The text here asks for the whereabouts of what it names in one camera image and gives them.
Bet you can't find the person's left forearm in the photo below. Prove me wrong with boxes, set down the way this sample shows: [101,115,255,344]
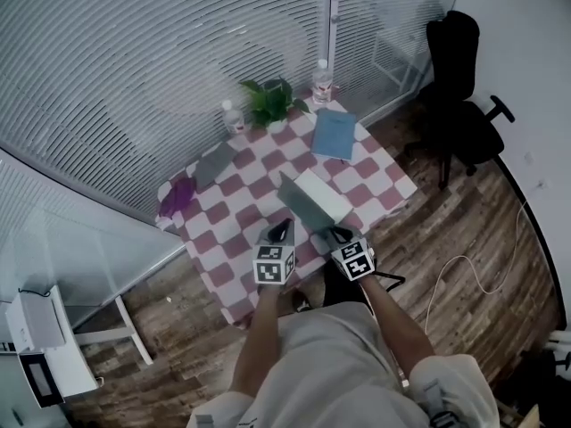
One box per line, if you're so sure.
[228,282,287,395]

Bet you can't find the purple cloth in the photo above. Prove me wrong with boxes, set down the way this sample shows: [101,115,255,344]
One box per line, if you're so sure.
[157,177,198,219]

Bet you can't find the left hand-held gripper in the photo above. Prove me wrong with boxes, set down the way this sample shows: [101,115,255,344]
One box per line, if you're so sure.
[252,218,298,288]

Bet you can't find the clear plastic water bottle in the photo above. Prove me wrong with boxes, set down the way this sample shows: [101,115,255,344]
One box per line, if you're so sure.
[311,58,334,105]
[219,99,247,137]

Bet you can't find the white window frame post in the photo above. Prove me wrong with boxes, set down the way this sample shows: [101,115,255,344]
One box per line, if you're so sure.
[327,0,342,76]

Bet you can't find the white window blinds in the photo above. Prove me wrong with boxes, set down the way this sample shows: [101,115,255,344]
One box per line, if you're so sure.
[0,0,466,223]

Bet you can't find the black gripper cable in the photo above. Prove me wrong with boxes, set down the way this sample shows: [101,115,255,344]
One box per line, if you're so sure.
[368,270,408,295]

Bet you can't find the black office chair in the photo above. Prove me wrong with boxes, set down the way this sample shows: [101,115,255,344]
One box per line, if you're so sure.
[402,10,517,192]

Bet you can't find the person's right forearm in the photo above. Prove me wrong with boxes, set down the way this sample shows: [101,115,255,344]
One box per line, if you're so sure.
[358,276,437,375]

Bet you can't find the white power cable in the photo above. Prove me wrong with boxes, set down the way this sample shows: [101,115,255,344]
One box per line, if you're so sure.
[422,198,531,334]

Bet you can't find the white box device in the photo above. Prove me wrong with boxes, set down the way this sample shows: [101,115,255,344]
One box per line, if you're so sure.
[4,284,69,352]

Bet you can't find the person's left black shoe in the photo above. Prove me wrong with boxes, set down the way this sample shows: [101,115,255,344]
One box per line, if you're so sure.
[291,288,314,315]

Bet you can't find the grey flat pouch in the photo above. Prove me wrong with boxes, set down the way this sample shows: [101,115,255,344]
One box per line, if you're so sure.
[192,142,239,193]

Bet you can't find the white floor pipe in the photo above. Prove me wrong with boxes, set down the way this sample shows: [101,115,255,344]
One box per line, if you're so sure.
[548,329,571,351]

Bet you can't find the white glossy side table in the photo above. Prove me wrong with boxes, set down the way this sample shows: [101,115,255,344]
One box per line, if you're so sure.
[0,147,189,366]

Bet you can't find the blue book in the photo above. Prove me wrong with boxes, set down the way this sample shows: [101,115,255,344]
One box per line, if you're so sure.
[310,108,359,163]

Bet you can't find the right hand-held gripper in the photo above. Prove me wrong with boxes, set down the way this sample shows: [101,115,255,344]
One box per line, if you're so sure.
[319,226,377,283]

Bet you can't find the green potted plant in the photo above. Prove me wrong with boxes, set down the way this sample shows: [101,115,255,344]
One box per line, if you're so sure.
[238,77,311,135]

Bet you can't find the black-framed screen device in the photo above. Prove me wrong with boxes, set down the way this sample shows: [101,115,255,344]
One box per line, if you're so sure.
[17,349,67,410]

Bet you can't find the person's beige shirt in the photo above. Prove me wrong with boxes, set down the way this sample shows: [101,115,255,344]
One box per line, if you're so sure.
[186,302,501,428]

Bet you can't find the red white checkered tablecloth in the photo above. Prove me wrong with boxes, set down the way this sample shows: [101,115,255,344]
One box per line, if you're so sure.
[154,97,418,330]

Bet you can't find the grey-green hardcover book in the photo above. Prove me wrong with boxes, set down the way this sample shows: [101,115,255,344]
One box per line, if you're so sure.
[277,169,356,234]

